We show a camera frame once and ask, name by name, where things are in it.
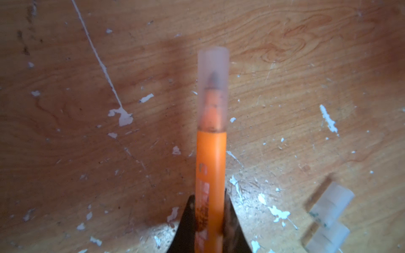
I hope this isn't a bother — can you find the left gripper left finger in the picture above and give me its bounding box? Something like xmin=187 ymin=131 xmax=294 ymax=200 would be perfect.
xmin=167 ymin=195 xmax=195 ymax=253

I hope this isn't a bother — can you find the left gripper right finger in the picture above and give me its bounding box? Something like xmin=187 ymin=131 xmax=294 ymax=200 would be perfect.
xmin=223 ymin=190 xmax=252 ymax=253

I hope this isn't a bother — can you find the orange pen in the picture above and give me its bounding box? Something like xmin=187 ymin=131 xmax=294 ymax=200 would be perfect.
xmin=195 ymin=131 xmax=226 ymax=253

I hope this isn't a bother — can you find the clear pen cap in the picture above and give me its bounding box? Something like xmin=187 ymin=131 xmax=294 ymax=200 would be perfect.
xmin=197 ymin=46 xmax=230 ymax=133
xmin=309 ymin=181 xmax=355 ymax=228
xmin=304 ymin=221 xmax=350 ymax=253

